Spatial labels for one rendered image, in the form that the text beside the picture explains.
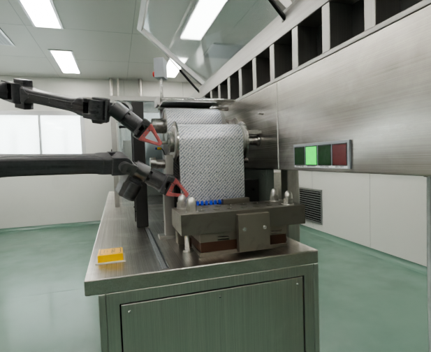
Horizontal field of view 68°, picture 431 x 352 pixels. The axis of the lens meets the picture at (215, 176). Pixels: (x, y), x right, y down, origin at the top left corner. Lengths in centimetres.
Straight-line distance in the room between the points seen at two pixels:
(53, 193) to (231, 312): 600
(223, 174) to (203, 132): 17
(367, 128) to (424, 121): 14
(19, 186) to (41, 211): 59
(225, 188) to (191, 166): 15
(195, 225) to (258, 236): 19
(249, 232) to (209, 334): 30
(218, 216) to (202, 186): 21
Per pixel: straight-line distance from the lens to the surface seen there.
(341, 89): 86
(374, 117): 77
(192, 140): 111
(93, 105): 116
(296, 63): 106
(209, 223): 94
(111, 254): 99
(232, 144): 115
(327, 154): 88
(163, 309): 92
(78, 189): 670
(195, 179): 112
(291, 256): 100
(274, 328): 105
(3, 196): 696
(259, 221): 97
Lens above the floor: 118
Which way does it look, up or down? 3 degrees down
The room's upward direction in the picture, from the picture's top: 2 degrees counter-clockwise
